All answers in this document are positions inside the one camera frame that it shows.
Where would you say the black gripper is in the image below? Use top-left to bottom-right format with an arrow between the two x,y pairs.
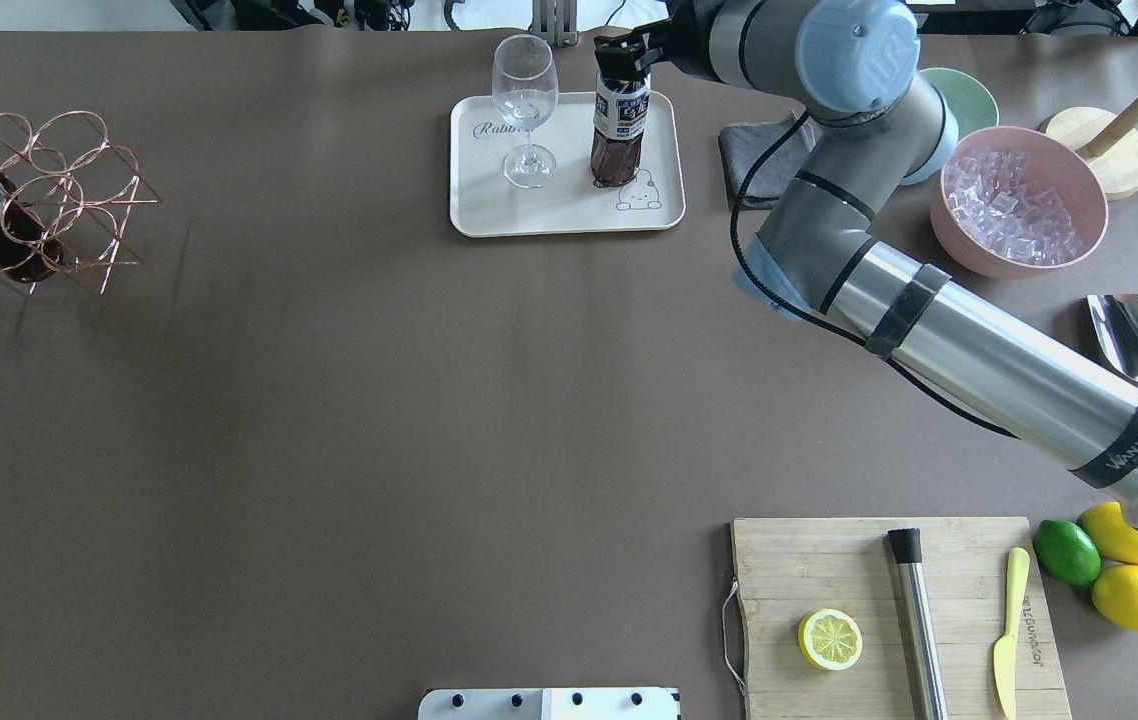
595,20 -> 700,76

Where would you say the copper wire bottle basket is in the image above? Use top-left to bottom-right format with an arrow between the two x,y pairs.
0,110 -> 162,301

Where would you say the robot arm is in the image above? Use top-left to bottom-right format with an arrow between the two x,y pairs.
595,1 -> 1138,530

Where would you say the clear wine glass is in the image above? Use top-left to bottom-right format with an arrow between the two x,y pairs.
490,35 -> 559,190

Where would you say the grey folded cloth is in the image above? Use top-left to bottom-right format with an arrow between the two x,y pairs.
717,111 -> 816,210

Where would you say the cream rabbit tray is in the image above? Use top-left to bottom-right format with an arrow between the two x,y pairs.
450,91 -> 685,238

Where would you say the green bowl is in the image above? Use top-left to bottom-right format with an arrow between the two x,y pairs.
901,67 -> 1000,187

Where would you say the pink bowl of ice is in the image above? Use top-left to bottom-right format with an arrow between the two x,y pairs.
930,126 -> 1110,279

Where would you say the wooden glass tree stand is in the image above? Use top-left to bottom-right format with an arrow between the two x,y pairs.
1040,96 -> 1138,201

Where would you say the bamboo cutting board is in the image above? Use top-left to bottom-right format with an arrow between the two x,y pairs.
729,518 -> 1031,719

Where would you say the steel muddler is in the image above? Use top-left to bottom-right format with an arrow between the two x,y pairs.
887,528 -> 950,719

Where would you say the half lemon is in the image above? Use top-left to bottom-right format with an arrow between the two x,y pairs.
797,609 -> 863,671

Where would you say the green lime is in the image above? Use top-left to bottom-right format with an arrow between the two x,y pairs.
1032,519 -> 1100,587

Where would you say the upper yellow lemon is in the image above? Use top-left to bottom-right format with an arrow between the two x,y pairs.
1077,500 -> 1138,565

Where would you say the yellow plastic knife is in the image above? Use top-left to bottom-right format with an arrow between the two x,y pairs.
991,547 -> 1030,719

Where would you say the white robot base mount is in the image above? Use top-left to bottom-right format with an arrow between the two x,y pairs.
417,685 -> 682,719

